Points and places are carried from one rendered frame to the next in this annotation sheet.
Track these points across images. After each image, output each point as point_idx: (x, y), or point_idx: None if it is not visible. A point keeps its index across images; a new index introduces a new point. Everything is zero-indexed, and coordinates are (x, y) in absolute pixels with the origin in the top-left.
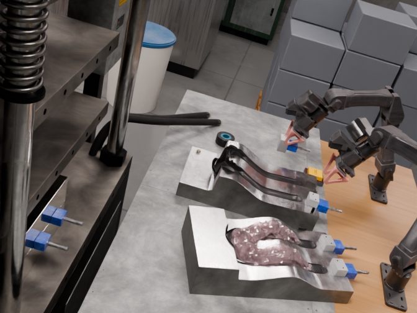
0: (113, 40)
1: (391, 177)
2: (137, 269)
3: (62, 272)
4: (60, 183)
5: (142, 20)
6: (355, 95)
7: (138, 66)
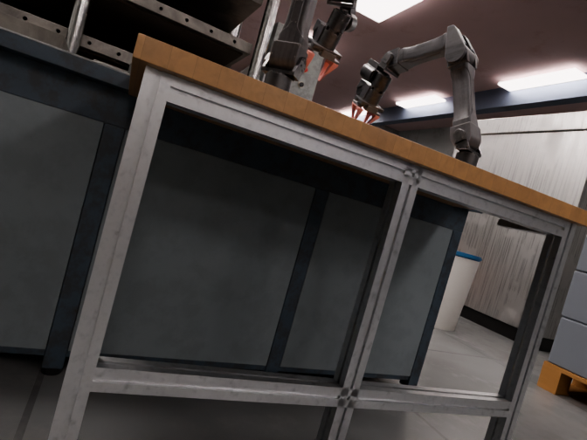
0: (239, 39)
1: (465, 142)
2: None
3: None
4: None
5: (262, 30)
6: (410, 46)
7: (258, 65)
